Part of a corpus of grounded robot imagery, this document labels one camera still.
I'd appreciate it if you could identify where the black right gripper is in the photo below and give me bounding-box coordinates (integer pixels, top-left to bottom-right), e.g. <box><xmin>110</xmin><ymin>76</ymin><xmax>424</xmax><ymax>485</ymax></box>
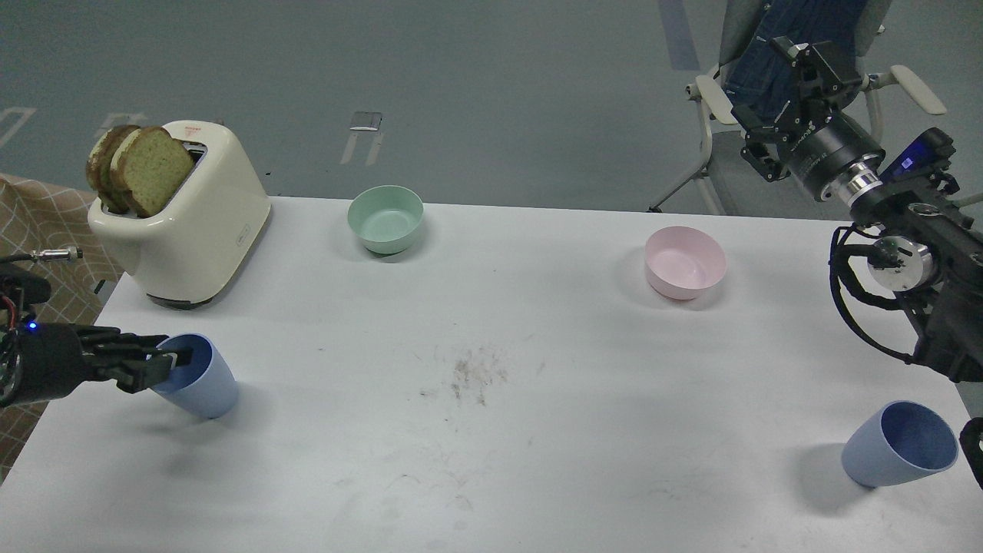
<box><xmin>733</xmin><ymin>36</ymin><xmax>885</xmax><ymax>204</ymax></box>

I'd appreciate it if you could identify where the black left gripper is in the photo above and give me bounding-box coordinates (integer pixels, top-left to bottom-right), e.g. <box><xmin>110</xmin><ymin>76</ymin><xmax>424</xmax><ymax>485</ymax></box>
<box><xmin>65</xmin><ymin>323</ymin><xmax>193</xmax><ymax>393</ymax></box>

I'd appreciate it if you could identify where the blue cup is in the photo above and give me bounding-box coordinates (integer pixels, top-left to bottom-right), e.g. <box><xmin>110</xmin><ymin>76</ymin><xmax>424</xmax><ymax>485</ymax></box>
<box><xmin>840</xmin><ymin>400</ymin><xmax>958</xmax><ymax>488</ymax></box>
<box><xmin>151</xmin><ymin>333</ymin><xmax>239</xmax><ymax>418</ymax></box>

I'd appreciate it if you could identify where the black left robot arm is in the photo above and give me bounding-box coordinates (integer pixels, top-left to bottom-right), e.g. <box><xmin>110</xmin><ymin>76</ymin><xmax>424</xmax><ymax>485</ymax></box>
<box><xmin>1</xmin><ymin>246</ymin><xmax>192</xmax><ymax>407</ymax></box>

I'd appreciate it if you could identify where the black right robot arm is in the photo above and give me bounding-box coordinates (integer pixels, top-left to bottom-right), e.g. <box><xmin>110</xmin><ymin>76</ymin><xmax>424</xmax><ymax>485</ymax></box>
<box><xmin>733</xmin><ymin>36</ymin><xmax>981</xmax><ymax>382</ymax></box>

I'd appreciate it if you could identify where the grey office chair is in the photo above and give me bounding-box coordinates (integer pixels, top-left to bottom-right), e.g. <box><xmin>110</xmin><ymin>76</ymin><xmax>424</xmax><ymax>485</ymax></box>
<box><xmin>648</xmin><ymin>1</ymin><xmax>947</xmax><ymax>218</ymax></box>

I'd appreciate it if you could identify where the blue denim jacket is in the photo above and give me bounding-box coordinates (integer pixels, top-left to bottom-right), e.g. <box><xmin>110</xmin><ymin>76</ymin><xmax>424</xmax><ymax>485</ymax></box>
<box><xmin>726</xmin><ymin>0</ymin><xmax>872</xmax><ymax>116</ymax></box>

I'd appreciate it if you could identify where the cream toaster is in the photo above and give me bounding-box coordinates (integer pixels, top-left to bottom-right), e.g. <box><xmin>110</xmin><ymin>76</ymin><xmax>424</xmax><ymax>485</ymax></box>
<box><xmin>88</xmin><ymin>120</ymin><xmax>271</xmax><ymax>309</ymax></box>

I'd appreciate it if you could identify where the beige patterned cloth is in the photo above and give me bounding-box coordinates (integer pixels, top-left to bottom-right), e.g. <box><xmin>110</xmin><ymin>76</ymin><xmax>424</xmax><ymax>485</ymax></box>
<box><xmin>0</xmin><ymin>174</ymin><xmax>124</xmax><ymax>485</ymax></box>

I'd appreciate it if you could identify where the pink bowl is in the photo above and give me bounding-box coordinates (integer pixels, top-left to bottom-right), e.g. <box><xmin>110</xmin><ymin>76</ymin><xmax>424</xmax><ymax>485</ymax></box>
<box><xmin>644</xmin><ymin>225</ymin><xmax>728</xmax><ymax>300</ymax></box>

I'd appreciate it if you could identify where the bread slice front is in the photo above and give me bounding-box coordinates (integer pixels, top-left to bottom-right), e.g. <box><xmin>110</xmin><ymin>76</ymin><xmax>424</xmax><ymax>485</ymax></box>
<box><xmin>109</xmin><ymin>126</ymin><xmax>194</xmax><ymax>218</ymax></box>

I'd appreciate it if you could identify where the bread slice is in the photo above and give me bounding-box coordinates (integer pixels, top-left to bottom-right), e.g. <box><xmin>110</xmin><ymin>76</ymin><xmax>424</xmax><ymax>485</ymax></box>
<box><xmin>109</xmin><ymin>126</ymin><xmax>194</xmax><ymax>218</ymax></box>
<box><xmin>85</xmin><ymin>124</ymin><xmax>141</xmax><ymax>214</ymax></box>

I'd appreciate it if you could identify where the bread slice back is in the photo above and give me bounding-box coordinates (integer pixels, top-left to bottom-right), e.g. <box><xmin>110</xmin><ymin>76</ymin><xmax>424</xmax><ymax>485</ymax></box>
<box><xmin>85</xmin><ymin>124</ymin><xmax>141</xmax><ymax>214</ymax></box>

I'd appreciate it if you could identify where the green bowl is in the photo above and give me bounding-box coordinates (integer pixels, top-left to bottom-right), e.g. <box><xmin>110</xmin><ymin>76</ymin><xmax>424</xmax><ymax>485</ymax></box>
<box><xmin>347</xmin><ymin>185</ymin><xmax>425</xmax><ymax>255</ymax></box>

